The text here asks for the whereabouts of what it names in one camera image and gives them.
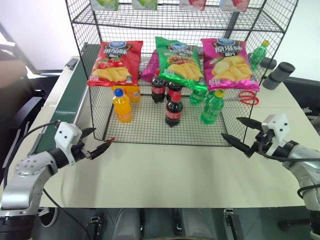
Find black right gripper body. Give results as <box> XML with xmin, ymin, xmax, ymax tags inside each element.
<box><xmin>245</xmin><ymin>123</ymin><xmax>275</xmax><ymax>159</ymax></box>

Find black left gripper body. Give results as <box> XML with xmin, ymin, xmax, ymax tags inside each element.
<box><xmin>70</xmin><ymin>138</ymin><xmax>93</xmax><ymax>162</ymax></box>

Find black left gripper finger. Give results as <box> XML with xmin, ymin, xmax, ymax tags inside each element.
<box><xmin>89</xmin><ymin>141</ymin><xmax>113</xmax><ymax>160</ymax></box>
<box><xmin>81</xmin><ymin>127</ymin><xmax>97</xmax><ymax>138</ymax></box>

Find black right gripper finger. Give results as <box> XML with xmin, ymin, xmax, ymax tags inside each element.
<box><xmin>235</xmin><ymin>116</ymin><xmax>263</xmax><ymax>130</ymax></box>
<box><xmin>220</xmin><ymin>132</ymin><xmax>254</xmax><ymax>158</ymax></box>

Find green conveyor belt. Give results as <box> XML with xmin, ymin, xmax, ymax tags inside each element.
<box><xmin>26</xmin><ymin>42</ymin><xmax>101</xmax><ymax>161</ymax></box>

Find green soda bottle yellow cap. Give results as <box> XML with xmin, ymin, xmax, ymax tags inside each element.
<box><xmin>200</xmin><ymin>89</ymin><xmax>226</xmax><ymax>125</ymax></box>
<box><xmin>248</xmin><ymin>40</ymin><xmax>270</xmax><ymax>72</ymax></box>
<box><xmin>189</xmin><ymin>87</ymin><xmax>209</xmax><ymax>106</ymax></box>

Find orange soda bottle blue cap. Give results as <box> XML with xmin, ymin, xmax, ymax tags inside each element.
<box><xmin>111</xmin><ymin>84</ymin><xmax>141</xmax><ymax>103</ymax></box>
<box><xmin>112</xmin><ymin>88</ymin><xmax>133</xmax><ymax>125</ymax></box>

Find grey cylindrical tube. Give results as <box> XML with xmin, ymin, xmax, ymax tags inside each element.
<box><xmin>262</xmin><ymin>62</ymin><xmax>296</xmax><ymax>90</ymax></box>

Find magenta potato chips bag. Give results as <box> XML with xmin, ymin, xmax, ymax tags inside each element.
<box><xmin>138</xmin><ymin>49</ymin><xmax>161</xmax><ymax>83</ymax></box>
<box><xmin>200</xmin><ymin>37</ymin><xmax>261</xmax><ymax>92</ymax></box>

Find red potato chips bag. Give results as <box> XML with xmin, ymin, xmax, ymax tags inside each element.
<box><xmin>87</xmin><ymin>40</ymin><xmax>144</xmax><ymax>88</ymax></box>

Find cola bottle red cap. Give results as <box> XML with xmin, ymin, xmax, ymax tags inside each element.
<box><xmin>164</xmin><ymin>92</ymin><xmax>184</xmax><ymax>128</ymax></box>
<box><xmin>151</xmin><ymin>68</ymin><xmax>167</xmax><ymax>104</ymax></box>
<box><xmin>166</xmin><ymin>80</ymin><xmax>183</xmax><ymax>102</ymax></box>

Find black office chair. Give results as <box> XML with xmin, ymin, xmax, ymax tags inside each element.
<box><xmin>0</xmin><ymin>43</ymin><xmax>61</xmax><ymax>181</ymax></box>

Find green potato chips bag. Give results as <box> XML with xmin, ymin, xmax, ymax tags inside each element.
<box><xmin>154</xmin><ymin>36</ymin><xmax>209</xmax><ymax>92</ymax></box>

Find red print snack box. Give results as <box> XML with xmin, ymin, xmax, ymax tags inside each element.
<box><xmin>219</xmin><ymin>0</ymin><xmax>250</xmax><ymax>12</ymax></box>
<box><xmin>178</xmin><ymin>0</ymin><xmax>207</xmax><ymax>11</ymax></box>

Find green print snack box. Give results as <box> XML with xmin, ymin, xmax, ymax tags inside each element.
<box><xmin>90</xmin><ymin>0</ymin><xmax>120</xmax><ymax>11</ymax></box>
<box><xmin>131</xmin><ymin>0</ymin><xmax>159</xmax><ymax>11</ymax></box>

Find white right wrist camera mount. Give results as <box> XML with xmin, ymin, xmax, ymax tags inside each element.
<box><xmin>260</xmin><ymin>113</ymin><xmax>291</xmax><ymax>156</ymax></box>

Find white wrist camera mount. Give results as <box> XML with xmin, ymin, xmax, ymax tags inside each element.
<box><xmin>260</xmin><ymin>113</ymin><xmax>291</xmax><ymax>156</ymax></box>
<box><xmin>53</xmin><ymin>121</ymin><xmax>84</xmax><ymax>153</ymax></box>

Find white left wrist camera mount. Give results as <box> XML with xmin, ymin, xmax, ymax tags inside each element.
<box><xmin>53</xmin><ymin>121</ymin><xmax>84</xmax><ymax>153</ymax></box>

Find red handled scissors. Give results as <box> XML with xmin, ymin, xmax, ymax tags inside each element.
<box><xmin>222</xmin><ymin>90</ymin><xmax>260</xmax><ymax>105</ymax></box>

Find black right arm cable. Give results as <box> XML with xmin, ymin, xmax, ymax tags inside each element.
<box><xmin>259</xmin><ymin>149</ymin><xmax>320</xmax><ymax>162</ymax></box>

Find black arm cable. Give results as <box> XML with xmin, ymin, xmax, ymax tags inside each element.
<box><xmin>259</xmin><ymin>149</ymin><xmax>320</xmax><ymax>162</ymax></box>
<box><xmin>1</xmin><ymin>120</ymin><xmax>61</xmax><ymax>169</ymax></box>

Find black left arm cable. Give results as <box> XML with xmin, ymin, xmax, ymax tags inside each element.
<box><xmin>1</xmin><ymin>120</ymin><xmax>61</xmax><ymax>169</ymax></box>

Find black wire mesh rack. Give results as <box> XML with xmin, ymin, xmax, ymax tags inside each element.
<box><xmin>64</xmin><ymin>0</ymin><xmax>300</xmax><ymax>148</ymax></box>

